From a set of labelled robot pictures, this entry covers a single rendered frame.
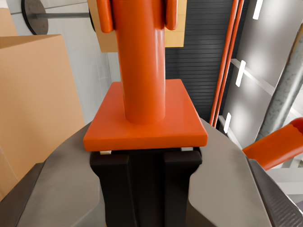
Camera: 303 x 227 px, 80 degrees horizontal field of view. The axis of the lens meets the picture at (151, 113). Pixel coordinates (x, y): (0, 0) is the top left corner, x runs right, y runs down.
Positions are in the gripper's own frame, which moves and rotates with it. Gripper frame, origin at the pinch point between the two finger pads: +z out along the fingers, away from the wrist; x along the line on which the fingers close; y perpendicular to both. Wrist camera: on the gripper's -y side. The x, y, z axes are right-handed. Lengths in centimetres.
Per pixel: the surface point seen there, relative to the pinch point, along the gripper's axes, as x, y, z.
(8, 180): -12.7, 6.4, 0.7
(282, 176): 112, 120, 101
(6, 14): -59, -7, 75
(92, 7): -50, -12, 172
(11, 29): -59, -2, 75
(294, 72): 367, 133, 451
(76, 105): -12.9, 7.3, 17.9
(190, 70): 236, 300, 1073
